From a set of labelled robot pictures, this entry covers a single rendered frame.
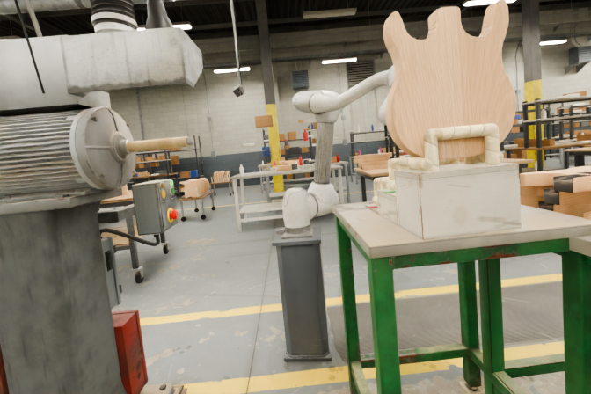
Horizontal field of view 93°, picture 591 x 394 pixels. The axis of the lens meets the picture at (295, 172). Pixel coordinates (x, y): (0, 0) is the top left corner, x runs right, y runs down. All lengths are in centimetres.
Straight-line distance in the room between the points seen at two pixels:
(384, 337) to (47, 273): 95
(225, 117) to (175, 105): 212
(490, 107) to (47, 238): 128
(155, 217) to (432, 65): 107
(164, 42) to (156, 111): 1237
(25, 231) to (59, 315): 26
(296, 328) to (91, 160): 136
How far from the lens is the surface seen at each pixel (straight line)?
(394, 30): 85
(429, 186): 78
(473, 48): 94
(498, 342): 155
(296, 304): 174
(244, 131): 1206
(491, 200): 88
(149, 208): 122
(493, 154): 89
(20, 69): 112
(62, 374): 121
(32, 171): 106
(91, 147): 94
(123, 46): 88
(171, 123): 1288
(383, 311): 84
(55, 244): 106
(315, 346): 187
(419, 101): 83
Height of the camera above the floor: 118
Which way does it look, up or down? 4 degrees down
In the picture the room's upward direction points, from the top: 5 degrees counter-clockwise
